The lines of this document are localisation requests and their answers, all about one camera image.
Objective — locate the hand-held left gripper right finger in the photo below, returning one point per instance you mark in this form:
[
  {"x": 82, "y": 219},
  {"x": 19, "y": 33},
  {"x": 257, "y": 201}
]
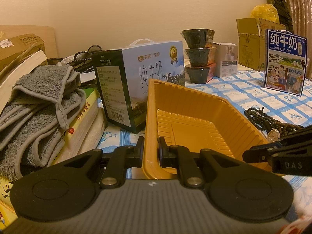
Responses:
[{"x": 162, "y": 151}]

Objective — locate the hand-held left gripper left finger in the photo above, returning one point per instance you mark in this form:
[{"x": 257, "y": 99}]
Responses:
[{"x": 140, "y": 151}]

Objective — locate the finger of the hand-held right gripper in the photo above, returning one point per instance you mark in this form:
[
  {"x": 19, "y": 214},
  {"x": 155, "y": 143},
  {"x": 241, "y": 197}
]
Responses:
[
  {"x": 301, "y": 137},
  {"x": 256, "y": 155}
]

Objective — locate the silver wristwatch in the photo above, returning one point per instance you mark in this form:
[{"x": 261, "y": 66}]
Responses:
[{"x": 273, "y": 135}]

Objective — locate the yellow plastic tray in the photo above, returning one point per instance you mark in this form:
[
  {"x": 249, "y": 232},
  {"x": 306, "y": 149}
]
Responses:
[{"x": 195, "y": 117}]

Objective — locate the white grainy packet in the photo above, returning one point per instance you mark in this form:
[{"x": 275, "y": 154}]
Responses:
[{"x": 90, "y": 136}]

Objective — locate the blue checked white sheet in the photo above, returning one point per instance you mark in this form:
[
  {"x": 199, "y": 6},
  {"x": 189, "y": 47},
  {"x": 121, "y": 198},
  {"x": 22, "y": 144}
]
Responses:
[{"x": 243, "y": 95}]

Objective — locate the yellow green packet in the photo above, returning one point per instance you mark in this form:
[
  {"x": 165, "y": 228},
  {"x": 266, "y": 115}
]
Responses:
[{"x": 84, "y": 112}]

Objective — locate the blue cartoon milk box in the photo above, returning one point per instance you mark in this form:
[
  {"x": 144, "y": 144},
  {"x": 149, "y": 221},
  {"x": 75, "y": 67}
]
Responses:
[{"x": 285, "y": 61}]

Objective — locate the white blue milk carton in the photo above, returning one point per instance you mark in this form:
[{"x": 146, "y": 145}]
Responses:
[{"x": 151, "y": 73}]

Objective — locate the black bowl red label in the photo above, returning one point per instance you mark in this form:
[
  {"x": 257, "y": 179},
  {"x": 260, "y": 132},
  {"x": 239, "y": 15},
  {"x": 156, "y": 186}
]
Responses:
[{"x": 198, "y": 74}]

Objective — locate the small white box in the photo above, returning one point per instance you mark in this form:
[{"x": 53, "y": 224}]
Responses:
[{"x": 228, "y": 63}]

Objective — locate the open cardboard box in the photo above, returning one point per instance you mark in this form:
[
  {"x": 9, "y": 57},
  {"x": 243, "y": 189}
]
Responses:
[{"x": 251, "y": 51}]

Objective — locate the black bowl orange label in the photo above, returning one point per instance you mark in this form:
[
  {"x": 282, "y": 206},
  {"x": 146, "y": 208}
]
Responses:
[{"x": 198, "y": 56}]

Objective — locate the grey towel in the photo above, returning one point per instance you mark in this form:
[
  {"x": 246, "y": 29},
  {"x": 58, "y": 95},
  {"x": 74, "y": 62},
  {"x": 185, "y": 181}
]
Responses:
[{"x": 31, "y": 117}]

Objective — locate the black bowl dark label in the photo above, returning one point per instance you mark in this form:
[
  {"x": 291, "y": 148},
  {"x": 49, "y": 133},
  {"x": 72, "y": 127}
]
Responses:
[{"x": 196, "y": 37}]

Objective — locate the beige ribbed curtain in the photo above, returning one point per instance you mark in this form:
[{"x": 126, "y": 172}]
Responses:
[{"x": 301, "y": 9}]

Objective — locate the yellow plastic bag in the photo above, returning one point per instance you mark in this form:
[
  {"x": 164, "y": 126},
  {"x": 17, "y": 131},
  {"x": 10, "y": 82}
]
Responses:
[{"x": 264, "y": 13}]

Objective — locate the black folding cart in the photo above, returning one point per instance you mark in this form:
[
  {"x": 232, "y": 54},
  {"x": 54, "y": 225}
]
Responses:
[{"x": 280, "y": 7}]

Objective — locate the yellow printed box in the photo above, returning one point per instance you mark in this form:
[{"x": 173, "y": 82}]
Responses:
[{"x": 6, "y": 195}]

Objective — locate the white thick board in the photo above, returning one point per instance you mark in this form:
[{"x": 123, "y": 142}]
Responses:
[{"x": 26, "y": 64}]

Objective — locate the brown cardboard box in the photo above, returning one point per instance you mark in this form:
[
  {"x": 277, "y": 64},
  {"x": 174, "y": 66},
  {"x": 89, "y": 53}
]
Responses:
[{"x": 17, "y": 46}]

